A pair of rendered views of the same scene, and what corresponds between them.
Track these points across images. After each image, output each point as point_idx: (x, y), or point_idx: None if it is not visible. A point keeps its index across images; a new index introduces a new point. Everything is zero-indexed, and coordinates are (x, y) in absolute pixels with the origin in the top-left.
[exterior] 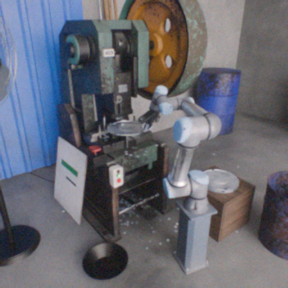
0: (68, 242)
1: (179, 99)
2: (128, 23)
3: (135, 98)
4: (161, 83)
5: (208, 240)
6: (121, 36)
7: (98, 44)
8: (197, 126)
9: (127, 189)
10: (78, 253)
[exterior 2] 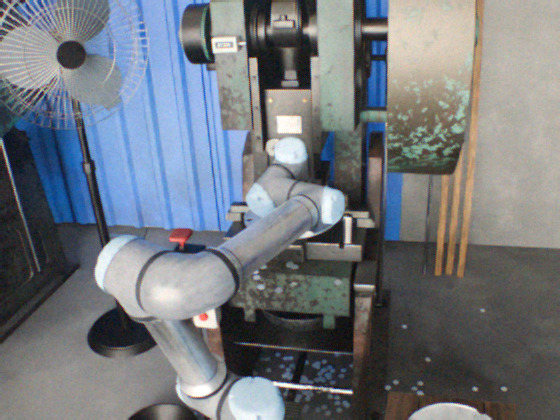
0: (173, 374)
1: (295, 188)
2: None
3: (314, 152)
4: None
5: None
6: (288, 7)
7: (212, 25)
8: (116, 270)
9: (276, 345)
10: (162, 399)
